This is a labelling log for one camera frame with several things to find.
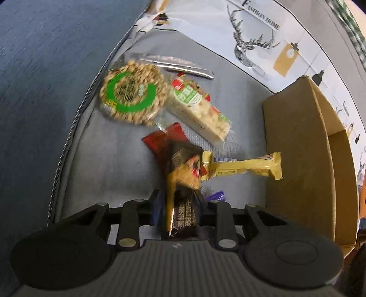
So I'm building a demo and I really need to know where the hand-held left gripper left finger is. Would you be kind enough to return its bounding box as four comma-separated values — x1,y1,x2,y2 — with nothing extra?
70,188,167,252

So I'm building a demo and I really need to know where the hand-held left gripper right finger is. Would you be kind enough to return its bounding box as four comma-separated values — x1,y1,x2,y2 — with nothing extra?
197,194,288,252

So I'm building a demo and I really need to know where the dark brown snack bar packet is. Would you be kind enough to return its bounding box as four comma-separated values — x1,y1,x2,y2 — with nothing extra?
164,142,207,238

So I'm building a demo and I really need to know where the yellow snack bar packet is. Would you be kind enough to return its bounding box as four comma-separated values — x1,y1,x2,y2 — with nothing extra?
200,151,283,182

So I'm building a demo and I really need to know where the red snack packet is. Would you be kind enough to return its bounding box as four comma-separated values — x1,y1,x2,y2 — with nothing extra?
142,122,190,165

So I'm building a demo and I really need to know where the rectangular peanut brittle packet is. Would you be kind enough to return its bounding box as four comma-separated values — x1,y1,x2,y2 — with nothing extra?
167,72,234,144

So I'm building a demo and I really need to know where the cardboard box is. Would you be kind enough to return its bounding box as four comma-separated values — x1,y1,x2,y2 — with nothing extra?
261,75,361,249

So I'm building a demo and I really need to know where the round green-label peanut brittle packet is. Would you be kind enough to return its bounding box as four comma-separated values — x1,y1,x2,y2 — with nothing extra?
99,63,170,127

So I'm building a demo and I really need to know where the silver foil packet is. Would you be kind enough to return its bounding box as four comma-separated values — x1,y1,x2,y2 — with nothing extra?
130,53,215,80

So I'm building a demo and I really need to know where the purple wrapper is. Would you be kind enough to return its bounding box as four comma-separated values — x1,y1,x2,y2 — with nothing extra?
204,190,227,202

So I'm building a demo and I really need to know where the grey cloth mat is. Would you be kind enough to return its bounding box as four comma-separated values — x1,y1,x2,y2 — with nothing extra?
47,28,275,232

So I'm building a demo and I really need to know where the white deer-print cloth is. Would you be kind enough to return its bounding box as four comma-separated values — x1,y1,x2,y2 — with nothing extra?
134,0,366,189

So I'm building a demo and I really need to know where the green checked cloth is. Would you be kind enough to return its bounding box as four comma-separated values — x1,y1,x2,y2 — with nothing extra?
329,0,366,63

